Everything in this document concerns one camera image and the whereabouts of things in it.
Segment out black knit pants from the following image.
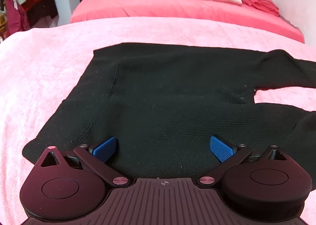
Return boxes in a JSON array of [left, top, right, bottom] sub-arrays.
[[22, 43, 315, 177]]

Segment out folded pink blanket stack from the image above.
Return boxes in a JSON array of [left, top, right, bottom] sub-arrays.
[[242, 0, 280, 17]]

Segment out hanging clothes rack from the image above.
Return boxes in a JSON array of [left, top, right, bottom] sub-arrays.
[[1, 0, 58, 40]]

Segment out far pink bed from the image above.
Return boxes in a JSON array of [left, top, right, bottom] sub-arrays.
[[70, 0, 305, 43]]

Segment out near pink bed blanket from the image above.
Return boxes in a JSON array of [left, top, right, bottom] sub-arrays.
[[1, 17, 315, 224]]

